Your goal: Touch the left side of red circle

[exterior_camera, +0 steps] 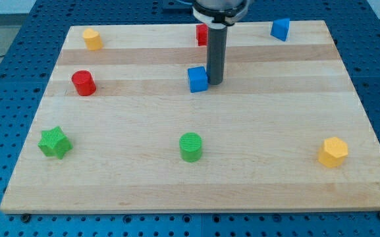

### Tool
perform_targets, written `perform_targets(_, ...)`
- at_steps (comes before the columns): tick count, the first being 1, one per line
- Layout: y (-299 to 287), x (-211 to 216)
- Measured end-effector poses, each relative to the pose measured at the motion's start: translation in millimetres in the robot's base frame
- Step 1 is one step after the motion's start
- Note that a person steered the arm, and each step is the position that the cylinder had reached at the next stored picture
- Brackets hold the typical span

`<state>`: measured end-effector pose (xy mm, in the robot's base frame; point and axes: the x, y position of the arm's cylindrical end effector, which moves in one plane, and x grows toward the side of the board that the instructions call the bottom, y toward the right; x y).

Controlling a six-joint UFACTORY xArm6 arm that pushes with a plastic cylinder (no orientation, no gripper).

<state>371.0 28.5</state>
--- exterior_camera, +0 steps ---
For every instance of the green cylinder block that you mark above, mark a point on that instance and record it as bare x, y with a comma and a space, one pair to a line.
190, 145

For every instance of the blue cube block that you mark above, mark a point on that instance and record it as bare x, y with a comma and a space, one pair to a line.
197, 79

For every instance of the wooden board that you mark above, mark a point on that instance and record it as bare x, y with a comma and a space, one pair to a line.
261, 128

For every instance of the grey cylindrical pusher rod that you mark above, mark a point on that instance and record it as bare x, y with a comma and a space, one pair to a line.
216, 51

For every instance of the red block behind rod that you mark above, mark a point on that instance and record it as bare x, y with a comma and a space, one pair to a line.
201, 34

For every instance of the red cylinder block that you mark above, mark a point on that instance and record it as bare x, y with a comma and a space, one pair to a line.
83, 82

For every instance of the yellow heart block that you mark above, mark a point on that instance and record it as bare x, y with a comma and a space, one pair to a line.
92, 39

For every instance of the blue triangular block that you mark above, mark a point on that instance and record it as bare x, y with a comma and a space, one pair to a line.
280, 28

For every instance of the green star block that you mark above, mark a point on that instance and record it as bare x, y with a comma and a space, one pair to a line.
54, 143

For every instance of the yellow hexagon block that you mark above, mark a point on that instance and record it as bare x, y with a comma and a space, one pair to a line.
332, 152

